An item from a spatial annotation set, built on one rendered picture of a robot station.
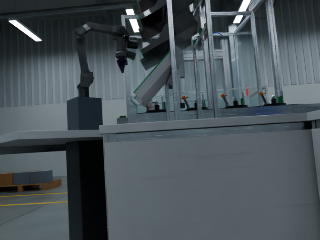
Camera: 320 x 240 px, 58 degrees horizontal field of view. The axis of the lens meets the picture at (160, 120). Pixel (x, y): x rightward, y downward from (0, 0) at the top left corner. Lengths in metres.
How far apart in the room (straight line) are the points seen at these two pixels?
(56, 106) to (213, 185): 9.79
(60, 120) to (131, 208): 9.59
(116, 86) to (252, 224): 9.23
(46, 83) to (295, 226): 10.25
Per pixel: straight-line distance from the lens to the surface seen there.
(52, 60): 11.04
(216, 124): 1.02
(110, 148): 0.99
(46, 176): 6.90
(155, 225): 1.02
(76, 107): 1.56
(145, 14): 1.38
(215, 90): 1.27
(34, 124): 10.91
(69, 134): 1.14
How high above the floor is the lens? 0.78
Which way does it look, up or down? 5 degrees up
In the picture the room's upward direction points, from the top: 4 degrees counter-clockwise
